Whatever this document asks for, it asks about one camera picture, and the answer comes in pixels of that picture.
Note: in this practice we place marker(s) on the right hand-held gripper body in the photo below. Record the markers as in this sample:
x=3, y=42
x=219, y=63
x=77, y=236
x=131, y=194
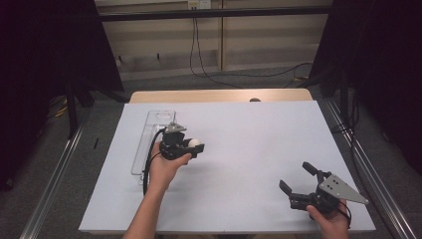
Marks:
x=335, y=189

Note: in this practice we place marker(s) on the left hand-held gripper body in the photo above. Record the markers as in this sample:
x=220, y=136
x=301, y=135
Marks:
x=172, y=146

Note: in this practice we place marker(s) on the white egg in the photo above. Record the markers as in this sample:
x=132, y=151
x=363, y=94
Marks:
x=194, y=142

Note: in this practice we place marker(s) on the clear plastic egg tray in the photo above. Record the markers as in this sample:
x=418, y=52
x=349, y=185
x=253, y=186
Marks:
x=156, y=117

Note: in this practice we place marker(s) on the person's left hand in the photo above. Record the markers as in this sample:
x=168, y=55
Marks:
x=162, y=172

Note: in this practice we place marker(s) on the person's right hand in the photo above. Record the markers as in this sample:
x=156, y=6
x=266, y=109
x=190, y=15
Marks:
x=331, y=225

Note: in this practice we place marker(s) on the white table mat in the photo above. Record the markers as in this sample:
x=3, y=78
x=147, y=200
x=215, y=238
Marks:
x=239, y=132

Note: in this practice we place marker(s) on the dark round table grommet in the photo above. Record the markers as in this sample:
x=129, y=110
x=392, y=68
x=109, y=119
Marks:
x=254, y=99

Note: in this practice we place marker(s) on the small black floor piece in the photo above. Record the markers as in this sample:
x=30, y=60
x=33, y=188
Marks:
x=96, y=143

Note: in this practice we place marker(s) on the black metal stand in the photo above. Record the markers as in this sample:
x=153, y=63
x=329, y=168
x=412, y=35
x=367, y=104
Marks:
x=72, y=113

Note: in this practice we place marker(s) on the black curtain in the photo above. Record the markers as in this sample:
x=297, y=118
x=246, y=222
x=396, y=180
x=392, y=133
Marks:
x=381, y=66
x=40, y=66

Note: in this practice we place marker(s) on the black horizontal bar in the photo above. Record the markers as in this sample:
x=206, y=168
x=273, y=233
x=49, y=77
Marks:
x=212, y=13

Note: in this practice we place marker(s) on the metal floor rail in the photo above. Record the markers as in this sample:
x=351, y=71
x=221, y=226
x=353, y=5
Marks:
x=375, y=186
x=49, y=189

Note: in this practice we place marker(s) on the white wall outlet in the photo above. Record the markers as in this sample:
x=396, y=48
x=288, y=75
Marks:
x=199, y=4

